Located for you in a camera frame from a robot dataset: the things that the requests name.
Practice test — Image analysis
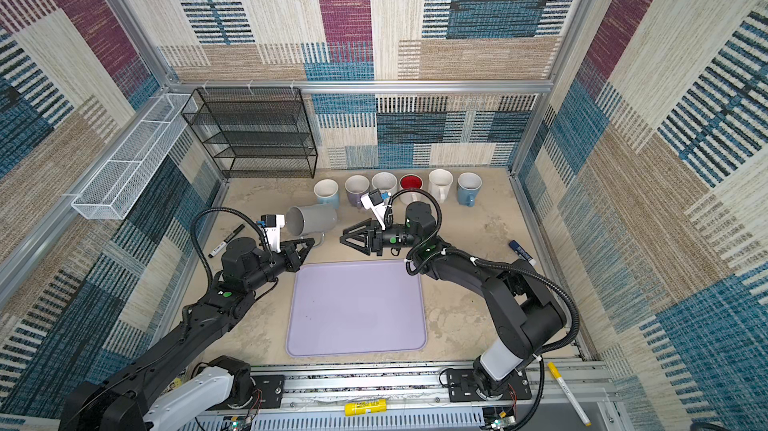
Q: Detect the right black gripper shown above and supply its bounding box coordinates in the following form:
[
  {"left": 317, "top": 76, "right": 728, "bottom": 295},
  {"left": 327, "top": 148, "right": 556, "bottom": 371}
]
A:
[{"left": 340, "top": 216, "right": 419, "bottom": 257}]

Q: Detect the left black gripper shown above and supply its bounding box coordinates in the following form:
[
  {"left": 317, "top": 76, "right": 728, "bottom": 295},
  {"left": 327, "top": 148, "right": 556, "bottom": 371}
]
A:
[{"left": 243, "top": 236, "right": 313, "bottom": 294}]

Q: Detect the grey mug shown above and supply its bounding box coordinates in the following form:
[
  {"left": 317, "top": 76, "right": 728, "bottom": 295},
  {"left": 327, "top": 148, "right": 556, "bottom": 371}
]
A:
[{"left": 285, "top": 204, "right": 338, "bottom": 246}]

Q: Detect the purple mug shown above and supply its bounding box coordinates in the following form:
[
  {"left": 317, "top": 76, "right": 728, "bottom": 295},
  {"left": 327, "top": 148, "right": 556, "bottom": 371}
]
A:
[{"left": 345, "top": 174, "right": 370, "bottom": 209}]

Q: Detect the light blue mug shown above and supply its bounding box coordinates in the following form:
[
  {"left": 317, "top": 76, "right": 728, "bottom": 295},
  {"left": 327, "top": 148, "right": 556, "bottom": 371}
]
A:
[{"left": 313, "top": 178, "right": 340, "bottom": 209}]

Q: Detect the cream mug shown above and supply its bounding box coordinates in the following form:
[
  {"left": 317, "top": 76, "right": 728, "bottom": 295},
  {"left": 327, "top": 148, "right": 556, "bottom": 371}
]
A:
[{"left": 371, "top": 171, "right": 399, "bottom": 195}]

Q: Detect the white round mug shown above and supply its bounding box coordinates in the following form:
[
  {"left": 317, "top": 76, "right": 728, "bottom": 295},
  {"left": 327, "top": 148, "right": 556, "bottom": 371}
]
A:
[{"left": 399, "top": 174, "right": 423, "bottom": 205}]

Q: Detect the white tall mug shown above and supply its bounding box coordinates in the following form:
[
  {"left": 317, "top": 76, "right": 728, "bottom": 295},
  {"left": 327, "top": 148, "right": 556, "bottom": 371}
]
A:
[{"left": 428, "top": 168, "right": 454, "bottom": 203}]

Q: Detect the teal blue square mug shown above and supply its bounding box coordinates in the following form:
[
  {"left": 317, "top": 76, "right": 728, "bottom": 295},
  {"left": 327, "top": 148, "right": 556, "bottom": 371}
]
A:
[{"left": 457, "top": 172, "right": 483, "bottom": 207}]

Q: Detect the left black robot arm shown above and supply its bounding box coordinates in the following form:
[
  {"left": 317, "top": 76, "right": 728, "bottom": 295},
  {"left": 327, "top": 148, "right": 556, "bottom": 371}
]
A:
[{"left": 59, "top": 211, "right": 315, "bottom": 430}]

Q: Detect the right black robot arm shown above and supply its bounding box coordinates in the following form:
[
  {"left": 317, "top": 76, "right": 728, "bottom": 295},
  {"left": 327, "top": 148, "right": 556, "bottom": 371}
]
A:
[{"left": 340, "top": 189, "right": 580, "bottom": 400}]

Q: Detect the black marker pen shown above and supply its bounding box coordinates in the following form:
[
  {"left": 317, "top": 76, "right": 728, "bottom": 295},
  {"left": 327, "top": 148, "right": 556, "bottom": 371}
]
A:
[{"left": 207, "top": 224, "right": 245, "bottom": 259}]

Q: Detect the lavender plastic tray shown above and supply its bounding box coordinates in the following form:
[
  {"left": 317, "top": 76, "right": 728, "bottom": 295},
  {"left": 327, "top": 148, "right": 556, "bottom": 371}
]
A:
[{"left": 286, "top": 260, "right": 427, "bottom": 358}]

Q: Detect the blue white glue stick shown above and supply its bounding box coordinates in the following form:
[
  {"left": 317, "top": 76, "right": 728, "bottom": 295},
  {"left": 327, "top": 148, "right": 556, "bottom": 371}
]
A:
[{"left": 508, "top": 240, "right": 537, "bottom": 266}]

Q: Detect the yellow cylinder tube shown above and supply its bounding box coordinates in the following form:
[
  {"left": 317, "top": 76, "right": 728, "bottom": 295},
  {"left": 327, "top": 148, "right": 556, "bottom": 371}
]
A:
[{"left": 344, "top": 399, "right": 388, "bottom": 417}]

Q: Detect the white yellow pen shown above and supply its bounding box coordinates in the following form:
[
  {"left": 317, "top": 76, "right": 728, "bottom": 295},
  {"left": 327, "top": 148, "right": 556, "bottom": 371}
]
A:
[{"left": 547, "top": 362, "right": 592, "bottom": 427}]

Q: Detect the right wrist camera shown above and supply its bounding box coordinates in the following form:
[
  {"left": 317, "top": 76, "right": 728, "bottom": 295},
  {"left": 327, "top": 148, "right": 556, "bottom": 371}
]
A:
[{"left": 361, "top": 188, "right": 393, "bottom": 230}]

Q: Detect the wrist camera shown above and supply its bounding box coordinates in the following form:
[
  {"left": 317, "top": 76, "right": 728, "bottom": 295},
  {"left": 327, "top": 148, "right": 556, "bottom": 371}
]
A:
[
  {"left": 361, "top": 188, "right": 393, "bottom": 230},
  {"left": 260, "top": 214, "right": 285, "bottom": 253}
]

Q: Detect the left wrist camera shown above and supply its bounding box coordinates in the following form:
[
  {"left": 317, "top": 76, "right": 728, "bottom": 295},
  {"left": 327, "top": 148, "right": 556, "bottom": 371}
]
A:
[{"left": 260, "top": 214, "right": 285, "bottom": 253}]

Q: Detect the black wire shelf rack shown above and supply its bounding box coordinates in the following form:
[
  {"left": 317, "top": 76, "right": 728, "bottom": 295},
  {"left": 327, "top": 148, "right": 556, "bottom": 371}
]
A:
[{"left": 181, "top": 87, "right": 318, "bottom": 178}]

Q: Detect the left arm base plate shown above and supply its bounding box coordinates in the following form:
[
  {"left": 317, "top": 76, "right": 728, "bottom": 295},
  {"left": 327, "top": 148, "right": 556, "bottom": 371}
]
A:
[{"left": 243, "top": 375, "right": 285, "bottom": 413}]

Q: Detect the aluminium rail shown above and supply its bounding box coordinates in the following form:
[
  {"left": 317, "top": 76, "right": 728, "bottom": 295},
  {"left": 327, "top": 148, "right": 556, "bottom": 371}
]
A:
[{"left": 251, "top": 358, "right": 618, "bottom": 411}]

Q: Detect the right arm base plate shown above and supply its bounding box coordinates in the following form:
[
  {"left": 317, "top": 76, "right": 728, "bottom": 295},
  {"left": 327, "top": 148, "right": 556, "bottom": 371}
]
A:
[{"left": 438, "top": 367, "right": 533, "bottom": 402}]

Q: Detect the white wire mesh basket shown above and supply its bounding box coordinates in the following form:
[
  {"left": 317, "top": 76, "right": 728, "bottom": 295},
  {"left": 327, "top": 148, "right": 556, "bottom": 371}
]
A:
[{"left": 72, "top": 93, "right": 189, "bottom": 220}]

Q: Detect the white slotted cable duct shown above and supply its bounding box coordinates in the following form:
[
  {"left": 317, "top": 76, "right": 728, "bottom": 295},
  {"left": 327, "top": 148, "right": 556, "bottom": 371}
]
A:
[{"left": 181, "top": 407, "right": 485, "bottom": 430}]

